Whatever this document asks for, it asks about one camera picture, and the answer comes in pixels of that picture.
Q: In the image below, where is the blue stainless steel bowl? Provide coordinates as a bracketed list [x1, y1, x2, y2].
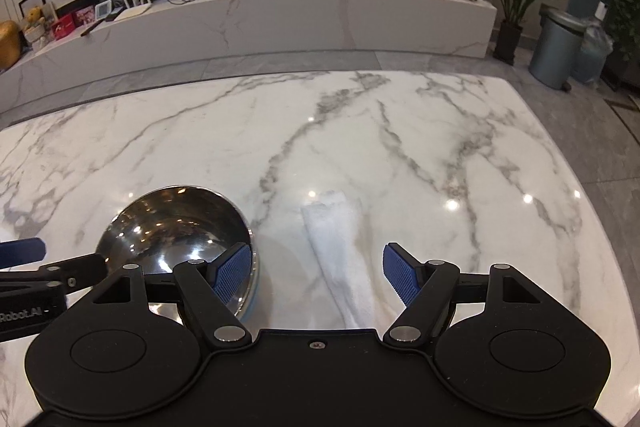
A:
[94, 184, 263, 321]

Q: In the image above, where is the white cloth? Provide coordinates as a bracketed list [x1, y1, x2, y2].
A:
[302, 191, 376, 329]

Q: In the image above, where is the red gift box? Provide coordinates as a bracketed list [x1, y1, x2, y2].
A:
[51, 13, 77, 40]

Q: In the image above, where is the black remote control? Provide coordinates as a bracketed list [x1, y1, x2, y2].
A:
[80, 17, 112, 38]

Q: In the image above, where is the small white display device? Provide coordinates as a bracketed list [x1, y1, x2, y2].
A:
[94, 0, 113, 22]

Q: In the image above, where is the grey pedal trash bin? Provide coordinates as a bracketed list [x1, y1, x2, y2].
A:
[528, 4, 587, 92]

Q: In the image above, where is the white wifi router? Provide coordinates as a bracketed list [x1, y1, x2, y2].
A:
[113, 0, 154, 22]

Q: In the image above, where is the clear plastic bag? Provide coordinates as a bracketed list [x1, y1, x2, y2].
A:
[572, 17, 614, 83]

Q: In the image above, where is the black picture frame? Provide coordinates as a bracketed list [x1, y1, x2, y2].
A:
[18, 0, 47, 18]

